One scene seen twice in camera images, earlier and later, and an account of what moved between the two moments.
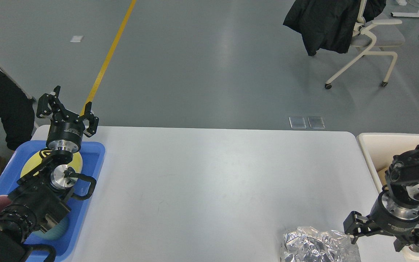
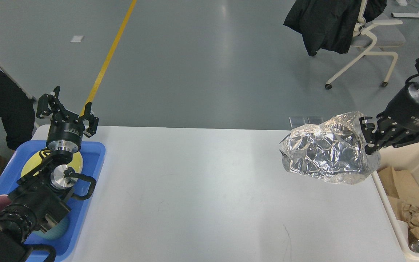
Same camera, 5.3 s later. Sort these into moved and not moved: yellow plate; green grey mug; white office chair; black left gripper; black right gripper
Moved: black right gripper
Not moved: black left gripper; green grey mug; white office chair; yellow plate
